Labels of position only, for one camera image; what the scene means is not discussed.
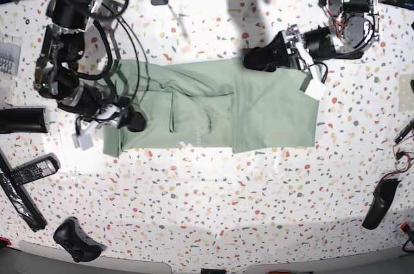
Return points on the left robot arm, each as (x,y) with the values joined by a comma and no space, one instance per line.
(353,27)

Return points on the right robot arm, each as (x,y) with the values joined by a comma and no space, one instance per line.
(92,97)

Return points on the black TV remote control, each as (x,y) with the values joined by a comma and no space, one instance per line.
(35,170)

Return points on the black curved handheld device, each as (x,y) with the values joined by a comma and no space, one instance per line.
(383,197)

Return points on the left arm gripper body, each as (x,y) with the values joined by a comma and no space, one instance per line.
(291,49)

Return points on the clear plastic parts box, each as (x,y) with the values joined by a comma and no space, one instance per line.
(9,55)

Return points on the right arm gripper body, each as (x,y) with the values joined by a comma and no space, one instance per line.
(119,115)

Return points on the black cylindrical handle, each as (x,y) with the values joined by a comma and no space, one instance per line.
(23,119)

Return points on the light green T-shirt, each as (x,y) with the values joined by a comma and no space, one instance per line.
(213,104)

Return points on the beige square pad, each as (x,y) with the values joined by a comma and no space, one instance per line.
(405,93)

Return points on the long black bar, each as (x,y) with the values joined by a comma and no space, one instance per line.
(20,199)

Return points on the black game controller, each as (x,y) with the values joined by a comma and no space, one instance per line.
(80,251)

